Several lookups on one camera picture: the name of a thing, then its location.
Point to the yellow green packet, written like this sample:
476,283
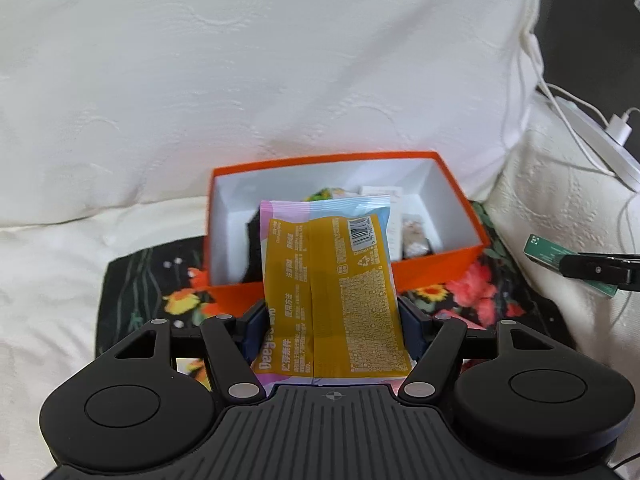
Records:
327,194

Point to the black floral cloth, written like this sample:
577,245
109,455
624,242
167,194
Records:
145,280

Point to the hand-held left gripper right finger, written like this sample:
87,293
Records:
411,332

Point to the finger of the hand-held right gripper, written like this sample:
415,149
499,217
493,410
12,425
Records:
600,270

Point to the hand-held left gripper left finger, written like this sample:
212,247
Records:
256,332

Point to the white pillow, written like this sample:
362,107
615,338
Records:
250,60

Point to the green and white medicine box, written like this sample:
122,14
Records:
545,252

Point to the white textured cushion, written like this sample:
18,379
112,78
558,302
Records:
550,185

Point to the white power strip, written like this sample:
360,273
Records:
595,137

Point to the small patterned packet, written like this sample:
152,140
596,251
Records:
416,240

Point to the white charger plug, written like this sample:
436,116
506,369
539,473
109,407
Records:
622,127

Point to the orange storage box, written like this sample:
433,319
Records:
440,267

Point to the yellow and pink snack packet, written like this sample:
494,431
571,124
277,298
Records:
330,285

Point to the white textured bedsheet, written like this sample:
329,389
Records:
50,310

